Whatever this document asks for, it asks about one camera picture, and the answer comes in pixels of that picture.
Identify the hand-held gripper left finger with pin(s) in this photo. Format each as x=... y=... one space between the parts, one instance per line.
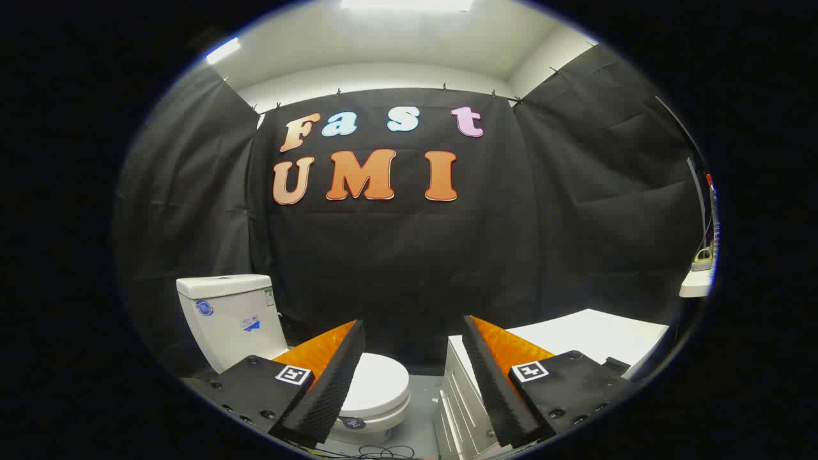
x=332 y=390

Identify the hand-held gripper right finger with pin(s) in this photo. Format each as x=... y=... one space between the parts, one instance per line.
x=492 y=383

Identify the white toilet lid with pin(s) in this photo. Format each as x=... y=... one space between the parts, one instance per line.
x=380 y=382

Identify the white toilet tank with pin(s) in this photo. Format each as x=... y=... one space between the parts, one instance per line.
x=223 y=319

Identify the white drawer cabinet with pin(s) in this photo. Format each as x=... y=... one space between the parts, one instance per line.
x=594 y=335

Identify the black backdrop cloth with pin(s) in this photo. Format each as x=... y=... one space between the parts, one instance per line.
x=396 y=255

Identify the green object on shelf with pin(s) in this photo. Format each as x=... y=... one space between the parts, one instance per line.
x=702 y=263

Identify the long ceiling light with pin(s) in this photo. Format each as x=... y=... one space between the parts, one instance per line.
x=406 y=4

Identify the white wall shelf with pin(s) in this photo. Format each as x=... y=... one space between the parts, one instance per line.
x=695 y=286

